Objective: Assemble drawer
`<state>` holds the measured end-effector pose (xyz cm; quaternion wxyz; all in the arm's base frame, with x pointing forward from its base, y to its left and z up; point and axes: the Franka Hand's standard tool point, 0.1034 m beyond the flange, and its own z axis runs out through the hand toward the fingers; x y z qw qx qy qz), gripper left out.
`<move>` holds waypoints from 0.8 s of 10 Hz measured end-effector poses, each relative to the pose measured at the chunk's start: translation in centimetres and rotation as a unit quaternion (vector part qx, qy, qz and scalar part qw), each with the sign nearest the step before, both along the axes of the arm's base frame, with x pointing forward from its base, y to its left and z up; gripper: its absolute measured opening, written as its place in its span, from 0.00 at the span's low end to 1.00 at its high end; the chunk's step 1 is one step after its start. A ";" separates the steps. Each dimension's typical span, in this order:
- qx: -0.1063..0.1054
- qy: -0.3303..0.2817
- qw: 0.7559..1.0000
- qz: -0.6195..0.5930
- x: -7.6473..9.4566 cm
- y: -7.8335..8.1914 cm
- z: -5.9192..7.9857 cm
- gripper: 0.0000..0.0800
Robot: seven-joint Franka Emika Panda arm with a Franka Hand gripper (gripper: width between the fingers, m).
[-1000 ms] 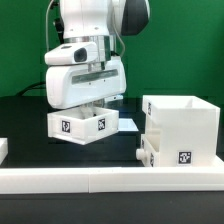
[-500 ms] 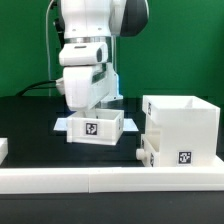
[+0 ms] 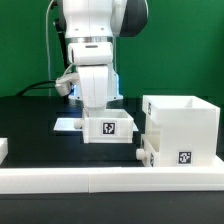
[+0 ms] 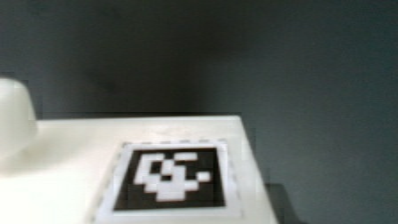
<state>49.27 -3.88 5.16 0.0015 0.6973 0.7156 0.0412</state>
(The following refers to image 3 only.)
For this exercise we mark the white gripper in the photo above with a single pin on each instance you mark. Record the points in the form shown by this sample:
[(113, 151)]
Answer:
[(94, 86)]

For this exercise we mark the white drawer box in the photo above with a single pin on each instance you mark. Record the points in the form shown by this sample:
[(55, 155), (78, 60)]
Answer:
[(148, 152), (96, 136)]

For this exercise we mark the white drawer cabinet frame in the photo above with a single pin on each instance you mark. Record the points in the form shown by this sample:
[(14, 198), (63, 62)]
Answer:
[(186, 128)]

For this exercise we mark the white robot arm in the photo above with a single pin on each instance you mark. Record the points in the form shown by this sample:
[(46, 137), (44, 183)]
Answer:
[(90, 26)]

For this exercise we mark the fiducial marker sheet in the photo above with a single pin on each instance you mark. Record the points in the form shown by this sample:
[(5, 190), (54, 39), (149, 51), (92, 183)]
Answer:
[(66, 125)]

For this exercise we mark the white left fence block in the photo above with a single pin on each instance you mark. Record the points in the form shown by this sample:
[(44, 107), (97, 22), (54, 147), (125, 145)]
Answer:
[(3, 149)]

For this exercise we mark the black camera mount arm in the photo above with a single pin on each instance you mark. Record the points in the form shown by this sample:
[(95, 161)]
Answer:
[(61, 36)]

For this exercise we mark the white front fence rail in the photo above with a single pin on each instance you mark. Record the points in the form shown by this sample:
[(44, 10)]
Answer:
[(99, 180)]

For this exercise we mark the white fence rail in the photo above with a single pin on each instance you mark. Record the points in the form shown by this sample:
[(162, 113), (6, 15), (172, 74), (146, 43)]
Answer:
[(99, 180), (217, 162)]

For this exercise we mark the white right fence rail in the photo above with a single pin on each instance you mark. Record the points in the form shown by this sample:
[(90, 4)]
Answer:
[(217, 162)]

